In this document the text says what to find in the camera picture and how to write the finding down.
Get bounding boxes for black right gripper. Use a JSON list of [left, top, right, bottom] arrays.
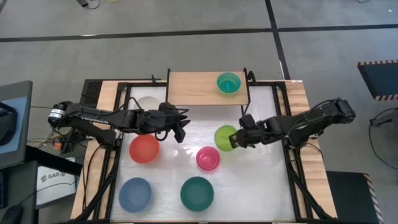
[[229, 114, 270, 149]]

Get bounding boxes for pink bowl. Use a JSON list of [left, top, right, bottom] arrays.
[[195, 146, 221, 172]]

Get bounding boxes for wooden shelf black legs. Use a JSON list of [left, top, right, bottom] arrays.
[[164, 67, 252, 118]]

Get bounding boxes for blue bowl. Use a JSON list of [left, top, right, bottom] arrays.
[[118, 177, 153, 213]]

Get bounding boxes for red bowl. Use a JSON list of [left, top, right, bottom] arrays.
[[129, 134, 161, 165]]

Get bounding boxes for blue mat striped border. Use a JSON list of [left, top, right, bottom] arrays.
[[357, 59, 398, 102]]

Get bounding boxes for black power adapter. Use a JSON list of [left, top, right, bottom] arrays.
[[76, 0, 101, 10]]

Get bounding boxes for black device with cable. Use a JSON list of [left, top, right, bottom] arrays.
[[368, 107, 398, 171]]

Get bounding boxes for lime green bowl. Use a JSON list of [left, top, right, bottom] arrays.
[[213, 124, 239, 152]]

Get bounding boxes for black perforated box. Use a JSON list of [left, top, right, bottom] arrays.
[[79, 79, 105, 108]]

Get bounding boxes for yellow bowl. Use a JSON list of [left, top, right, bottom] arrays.
[[216, 72, 243, 95]]

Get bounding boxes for dark desk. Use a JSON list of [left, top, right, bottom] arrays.
[[0, 161, 40, 224]]

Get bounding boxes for white bowl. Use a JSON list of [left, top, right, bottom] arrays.
[[133, 95, 162, 111]]

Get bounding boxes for black desk beam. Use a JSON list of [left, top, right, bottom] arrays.
[[26, 145, 84, 177]]

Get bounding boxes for dark round object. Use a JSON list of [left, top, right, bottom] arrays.
[[0, 101, 19, 146]]

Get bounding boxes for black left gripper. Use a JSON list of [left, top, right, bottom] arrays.
[[147, 101, 191, 144]]

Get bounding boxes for dark green bowl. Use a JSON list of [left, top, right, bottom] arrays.
[[180, 175, 215, 213]]

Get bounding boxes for black metal table frame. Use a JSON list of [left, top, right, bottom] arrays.
[[74, 80, 336, 223]]

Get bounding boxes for blue pad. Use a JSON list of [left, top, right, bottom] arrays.
[[0, 95, 31, 156]]

